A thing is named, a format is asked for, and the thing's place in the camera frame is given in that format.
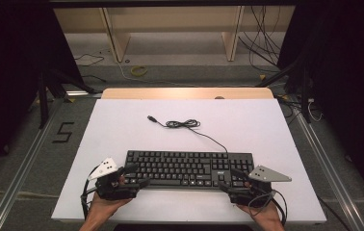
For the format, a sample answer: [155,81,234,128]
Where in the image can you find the white floor cable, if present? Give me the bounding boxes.
[116,61,203,88]

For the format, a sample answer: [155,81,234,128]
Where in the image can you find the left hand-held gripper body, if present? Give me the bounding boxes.
[88,157,141,201]

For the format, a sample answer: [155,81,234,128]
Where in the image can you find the black curtain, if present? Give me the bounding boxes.
[277,0,364,200]
[0,0,85,187]

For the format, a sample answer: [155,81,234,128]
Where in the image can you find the black computer keyboard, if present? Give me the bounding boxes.
[123,149,255,191]

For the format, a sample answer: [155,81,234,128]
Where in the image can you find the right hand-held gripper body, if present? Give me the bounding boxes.
[227,165,294,209]

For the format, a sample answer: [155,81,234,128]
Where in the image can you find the bundle of hanging black cables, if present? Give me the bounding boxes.
[237,5,282,73]

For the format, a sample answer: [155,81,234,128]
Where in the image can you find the long aluminium rail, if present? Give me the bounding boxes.
[0,99,64,231]
[290,105,364,231]

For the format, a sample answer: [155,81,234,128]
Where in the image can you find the tangle of floor cables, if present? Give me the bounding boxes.
[274,94,324,123]

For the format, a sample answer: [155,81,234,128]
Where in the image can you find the black keyboard cable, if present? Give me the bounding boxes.
[146,115,229,154]

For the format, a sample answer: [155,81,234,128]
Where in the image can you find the black metal stand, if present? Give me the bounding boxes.
[256,57,313,124]
[37,68,97,129]

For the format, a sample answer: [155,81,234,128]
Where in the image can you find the black floor cable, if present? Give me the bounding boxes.
[73,53,106,67]

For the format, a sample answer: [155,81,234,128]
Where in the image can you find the person's black clothing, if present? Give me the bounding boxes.
[112,224,255,231]

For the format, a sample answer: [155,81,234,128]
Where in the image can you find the left hand-held gripper cable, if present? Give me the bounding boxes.
[80,165,101,220]

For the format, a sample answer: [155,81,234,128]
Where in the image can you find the person's right hand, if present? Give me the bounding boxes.
[236,200,285,231]

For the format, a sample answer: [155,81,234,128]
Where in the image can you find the person's left hand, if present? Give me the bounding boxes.
[88,192,134,223]

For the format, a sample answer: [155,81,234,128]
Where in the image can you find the yellow tape roll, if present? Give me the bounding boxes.
[130,65,148,77]

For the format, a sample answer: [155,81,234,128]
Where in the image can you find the short aluminium rail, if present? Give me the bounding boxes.
[65,90,103,98]

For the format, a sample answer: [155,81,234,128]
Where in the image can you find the black frame bar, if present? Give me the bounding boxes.
[48,0,299,8]

